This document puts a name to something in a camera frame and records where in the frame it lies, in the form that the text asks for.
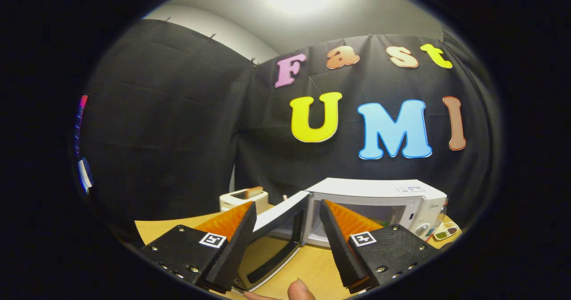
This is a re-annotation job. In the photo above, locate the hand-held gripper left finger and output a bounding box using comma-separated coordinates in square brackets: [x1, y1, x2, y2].
[141, 200, 258, 294]

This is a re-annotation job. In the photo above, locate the pink and blue strip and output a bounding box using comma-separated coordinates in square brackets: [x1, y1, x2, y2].
[74, 94, 89, 158]

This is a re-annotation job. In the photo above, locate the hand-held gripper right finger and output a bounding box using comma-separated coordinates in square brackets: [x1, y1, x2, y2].
[319, 199, 442, 294]

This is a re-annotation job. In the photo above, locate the black backdrop cloth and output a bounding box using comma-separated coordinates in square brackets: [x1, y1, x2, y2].
[74, 19, 502, 247]

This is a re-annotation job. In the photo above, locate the white flat object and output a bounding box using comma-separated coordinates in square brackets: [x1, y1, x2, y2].
[77, 157, 94, 193]

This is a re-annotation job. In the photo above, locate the cream toaster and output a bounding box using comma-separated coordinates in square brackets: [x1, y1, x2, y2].
[219, 187, 270, 216]

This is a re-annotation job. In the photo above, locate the white microwave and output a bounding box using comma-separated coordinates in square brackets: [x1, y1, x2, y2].
[232, 177, 448, 292]

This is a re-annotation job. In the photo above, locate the white divided bean dish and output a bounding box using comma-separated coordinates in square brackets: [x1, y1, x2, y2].
[432, 221, 462, 242]

